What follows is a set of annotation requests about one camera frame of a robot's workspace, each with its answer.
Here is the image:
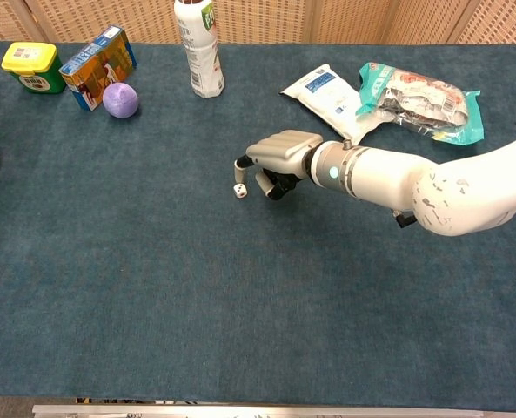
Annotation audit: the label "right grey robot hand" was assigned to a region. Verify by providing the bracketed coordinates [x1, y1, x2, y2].
[232, 129, 325, 202]

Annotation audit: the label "white pouch with blue label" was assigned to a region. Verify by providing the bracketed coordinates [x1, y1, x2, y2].
[278, 64, 371, 146]

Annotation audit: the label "white plastic drink bottle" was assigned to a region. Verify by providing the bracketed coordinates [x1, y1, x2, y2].
[172, 0, 226, 99]

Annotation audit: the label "teal snack bag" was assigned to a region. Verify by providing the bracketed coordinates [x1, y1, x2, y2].
[354, 61, 486, 147]

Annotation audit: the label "teal felt table cloth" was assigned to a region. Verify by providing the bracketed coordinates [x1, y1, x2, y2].
[0, 40, 516, 413]

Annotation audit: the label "purple ball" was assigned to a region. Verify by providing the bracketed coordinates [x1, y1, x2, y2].
[102, 82, 141, 119]

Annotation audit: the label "blue and orange carton box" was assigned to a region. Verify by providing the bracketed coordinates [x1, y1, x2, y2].
[58, 24, 138, 112]

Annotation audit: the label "woven rattan folding screen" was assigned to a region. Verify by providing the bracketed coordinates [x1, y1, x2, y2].
[0, 0, 516, 44]

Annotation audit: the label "green tub with yellow lid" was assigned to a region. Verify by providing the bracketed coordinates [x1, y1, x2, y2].
[0, 41, 67, 95]

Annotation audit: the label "aluminium frame rail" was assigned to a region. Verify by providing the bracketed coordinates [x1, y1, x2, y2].
[30, 403, 516, 418]

